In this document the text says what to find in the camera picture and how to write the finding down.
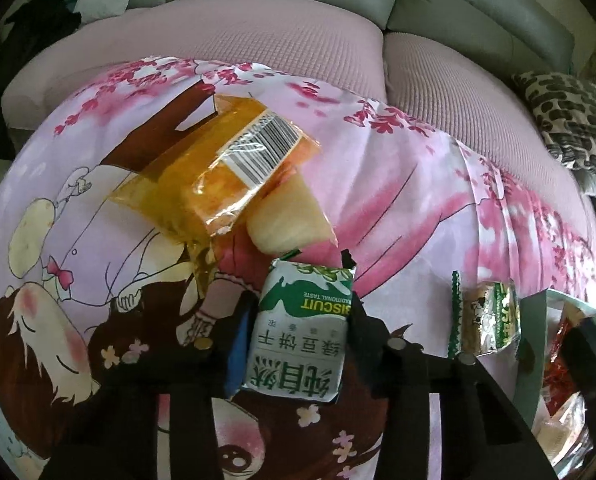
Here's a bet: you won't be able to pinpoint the cartoon printed blanket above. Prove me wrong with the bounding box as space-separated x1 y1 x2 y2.
0 57 596 480

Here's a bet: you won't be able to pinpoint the orange snack packet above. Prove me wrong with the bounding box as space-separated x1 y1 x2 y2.
108 94 325 263

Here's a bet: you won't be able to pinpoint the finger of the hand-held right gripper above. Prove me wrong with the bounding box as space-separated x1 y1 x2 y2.
562 317 596 463

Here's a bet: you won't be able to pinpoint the black white patterned cushion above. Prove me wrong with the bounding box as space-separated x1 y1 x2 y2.
510 71 596 177

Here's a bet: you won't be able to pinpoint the green white biscuit packet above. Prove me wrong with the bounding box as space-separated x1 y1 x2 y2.
240 255 357 406

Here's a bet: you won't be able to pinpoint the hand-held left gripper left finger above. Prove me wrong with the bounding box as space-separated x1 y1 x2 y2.
42 292 259 480

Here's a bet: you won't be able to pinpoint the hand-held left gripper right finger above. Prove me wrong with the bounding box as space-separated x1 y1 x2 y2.
339 290 559 480

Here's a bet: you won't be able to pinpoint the pale yellow pastry packet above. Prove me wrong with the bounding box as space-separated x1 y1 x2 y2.
245 170 339 257

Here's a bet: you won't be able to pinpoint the grey sofa with pink cover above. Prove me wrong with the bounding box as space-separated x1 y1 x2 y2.
0 0 596 281

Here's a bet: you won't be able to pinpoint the green gold snack packet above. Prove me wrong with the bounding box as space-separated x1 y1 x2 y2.
447 270 523 361

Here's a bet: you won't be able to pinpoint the teal framed white tray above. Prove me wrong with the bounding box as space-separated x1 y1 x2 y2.
515 289 596 480

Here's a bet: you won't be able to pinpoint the beige wafer packet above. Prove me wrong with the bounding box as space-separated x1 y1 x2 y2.
537 396 595 467

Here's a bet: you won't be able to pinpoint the shiny red snack packet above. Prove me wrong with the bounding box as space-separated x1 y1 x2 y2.
543 310 586 411

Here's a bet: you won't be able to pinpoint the black clothes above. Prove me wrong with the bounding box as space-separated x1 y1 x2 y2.
0 0 104 161

